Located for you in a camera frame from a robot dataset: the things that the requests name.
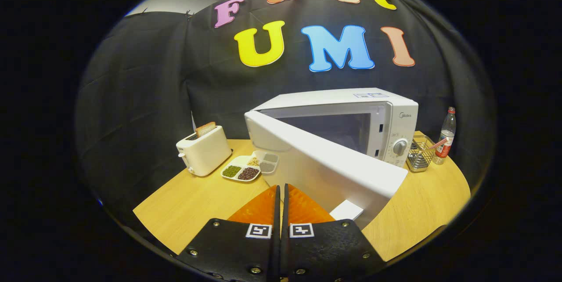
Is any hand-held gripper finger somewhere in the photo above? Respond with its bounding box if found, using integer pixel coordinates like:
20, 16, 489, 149
281, 183, 387, 282
178, 184, 281, 282

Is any white toaster oven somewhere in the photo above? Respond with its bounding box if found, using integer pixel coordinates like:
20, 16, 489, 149
244, 88, 420, 231

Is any cream toaster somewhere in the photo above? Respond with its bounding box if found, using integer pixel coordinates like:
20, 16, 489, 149
176, 125, 233, 177

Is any white divided bean tray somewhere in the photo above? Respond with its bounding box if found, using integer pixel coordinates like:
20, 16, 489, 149
220, 155, 263, 182

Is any toasted bread slice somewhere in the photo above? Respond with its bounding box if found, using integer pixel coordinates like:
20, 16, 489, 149
195, 121, 217, 138

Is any clear red label water bottle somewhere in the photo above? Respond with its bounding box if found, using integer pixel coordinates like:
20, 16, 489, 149
432, 107, 457, 165

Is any black backdrop cloth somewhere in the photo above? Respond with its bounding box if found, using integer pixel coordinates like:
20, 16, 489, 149
76, 0, 494, 230

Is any wire mesh basket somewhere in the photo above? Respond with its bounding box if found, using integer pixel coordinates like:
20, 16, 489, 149
406, 135, 436, 173

